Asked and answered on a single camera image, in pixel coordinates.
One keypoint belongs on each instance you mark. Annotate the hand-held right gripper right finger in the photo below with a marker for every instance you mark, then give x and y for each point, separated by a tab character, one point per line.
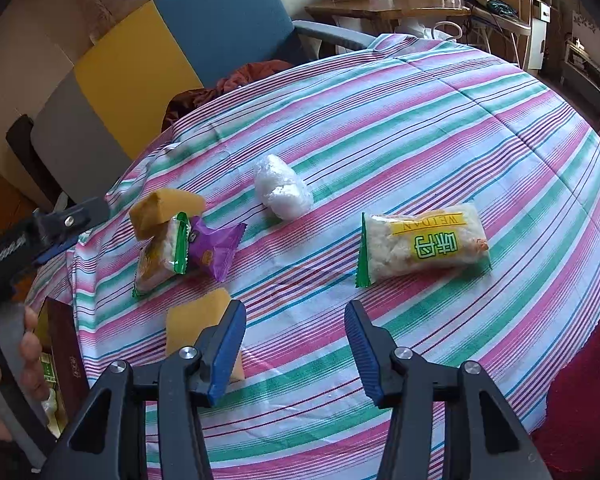
365	355

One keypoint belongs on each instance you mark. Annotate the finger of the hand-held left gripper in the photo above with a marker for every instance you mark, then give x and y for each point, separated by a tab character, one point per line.
70	221
55	254

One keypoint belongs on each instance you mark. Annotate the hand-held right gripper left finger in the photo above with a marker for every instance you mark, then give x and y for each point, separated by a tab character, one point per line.
227	355

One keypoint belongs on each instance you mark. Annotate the yellow sponge block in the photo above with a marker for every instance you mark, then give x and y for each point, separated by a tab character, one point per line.
195	320
155	207

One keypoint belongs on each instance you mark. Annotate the green rice cracker packet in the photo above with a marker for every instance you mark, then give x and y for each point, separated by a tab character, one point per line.
430	245
157	257

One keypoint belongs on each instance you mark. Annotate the gold metal tin box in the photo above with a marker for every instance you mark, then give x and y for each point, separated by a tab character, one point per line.
67	350

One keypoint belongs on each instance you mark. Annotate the purple snack packet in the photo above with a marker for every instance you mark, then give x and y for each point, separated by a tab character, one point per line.
212	245

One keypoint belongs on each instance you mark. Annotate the small green white carton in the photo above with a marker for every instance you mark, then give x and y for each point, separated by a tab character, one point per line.
46	370

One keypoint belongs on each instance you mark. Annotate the white plastic lump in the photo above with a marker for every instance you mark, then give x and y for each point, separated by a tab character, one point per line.
282	190

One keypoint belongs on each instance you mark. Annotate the person's left hand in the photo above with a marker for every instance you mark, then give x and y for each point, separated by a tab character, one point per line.
35	355

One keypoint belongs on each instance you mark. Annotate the striped tablecloth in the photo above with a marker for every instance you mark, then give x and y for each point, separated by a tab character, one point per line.
405	135

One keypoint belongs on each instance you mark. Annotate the dark red cloth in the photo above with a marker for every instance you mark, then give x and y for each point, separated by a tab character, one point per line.
250	75

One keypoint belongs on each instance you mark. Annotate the grey yellow blue armchair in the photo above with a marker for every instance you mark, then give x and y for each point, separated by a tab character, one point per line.
220	20

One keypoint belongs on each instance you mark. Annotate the wooden desk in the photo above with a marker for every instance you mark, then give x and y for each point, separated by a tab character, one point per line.
380	8

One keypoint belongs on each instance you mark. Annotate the grey metal rack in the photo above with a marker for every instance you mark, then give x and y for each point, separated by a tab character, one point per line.
585	75

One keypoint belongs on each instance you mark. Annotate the light wooden shelf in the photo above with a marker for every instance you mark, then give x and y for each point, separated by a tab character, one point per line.
510	25

